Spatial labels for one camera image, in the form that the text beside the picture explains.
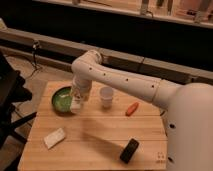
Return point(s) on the black rectangular device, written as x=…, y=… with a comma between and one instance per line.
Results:
x=129, y=150

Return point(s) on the white bottle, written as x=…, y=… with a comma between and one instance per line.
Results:
x=75, y=106

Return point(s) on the white plastic cup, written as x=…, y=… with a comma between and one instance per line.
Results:
x=106, y=96

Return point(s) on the green ceramic bowl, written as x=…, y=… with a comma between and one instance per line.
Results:
x=61, y=100

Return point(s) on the orange carrot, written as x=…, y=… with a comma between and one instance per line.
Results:
x=131, y=109

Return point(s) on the white sponge block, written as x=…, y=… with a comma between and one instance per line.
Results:
x=54, y=137

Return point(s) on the wooden table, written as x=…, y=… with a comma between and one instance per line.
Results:
x=96, y=137

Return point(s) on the black chair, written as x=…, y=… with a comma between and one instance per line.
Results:
x=11, y=91

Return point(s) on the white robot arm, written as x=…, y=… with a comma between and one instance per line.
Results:
x=189, y=108

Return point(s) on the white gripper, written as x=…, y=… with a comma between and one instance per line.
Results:
x=81, y=88

